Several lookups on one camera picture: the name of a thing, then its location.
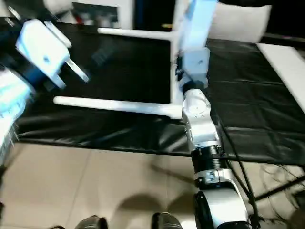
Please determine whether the grey cushion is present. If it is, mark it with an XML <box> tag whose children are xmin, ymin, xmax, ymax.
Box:
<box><xmin>209</xmin><ymin>2</ymin><xmax>273</xmax><ymax>43</ymax></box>

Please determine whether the black cabinet with gold label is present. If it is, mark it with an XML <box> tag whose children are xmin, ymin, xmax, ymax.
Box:
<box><xmin>132</xmin><ymin>0</ymin><xmax>177</xmax><ymax>32</ymax></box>

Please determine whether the black floor stand bar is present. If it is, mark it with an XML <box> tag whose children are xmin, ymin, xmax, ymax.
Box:
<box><xmin>254</xmin><ymin>177</ymin><xmax>305</xmax><ymax>201</ymax></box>

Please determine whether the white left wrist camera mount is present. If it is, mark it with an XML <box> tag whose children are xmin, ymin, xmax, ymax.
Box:
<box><xmin>15</xmin><ymin>18</ymin><xmax>91</xmax><ymax>91</ymax></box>

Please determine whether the black work mat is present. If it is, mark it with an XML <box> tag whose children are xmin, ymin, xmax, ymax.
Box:
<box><xmin>0</xmin><ymin>16</ymin><xmax>305</xmax><ymax>165</ymax></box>

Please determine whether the white plastic table leg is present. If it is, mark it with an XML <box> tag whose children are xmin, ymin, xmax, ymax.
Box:
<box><xmin>180</xmin><ymin>0</ymin><xmax>219</xmax><ymax>53</ymax></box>
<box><xmin>97</xmin><ymin>27</ymin><xmax>178</xmax><ymax>39</ymax></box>
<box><xmin>53</xmin><ymin>96</ymin><xmax>184</xmax><ymax>120</ymax></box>

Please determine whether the white sideboard cabinet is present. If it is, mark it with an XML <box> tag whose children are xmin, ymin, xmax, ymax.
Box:
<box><xmin>42</xmin><ymin>0</ymin><xmax>133</xmax><ymax>31</ymax></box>

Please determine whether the white flat board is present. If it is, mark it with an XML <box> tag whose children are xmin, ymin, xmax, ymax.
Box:
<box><xmin>256</xmin><ymin>42</ymin><xmax>305</xmax><ymax>104</ymax></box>

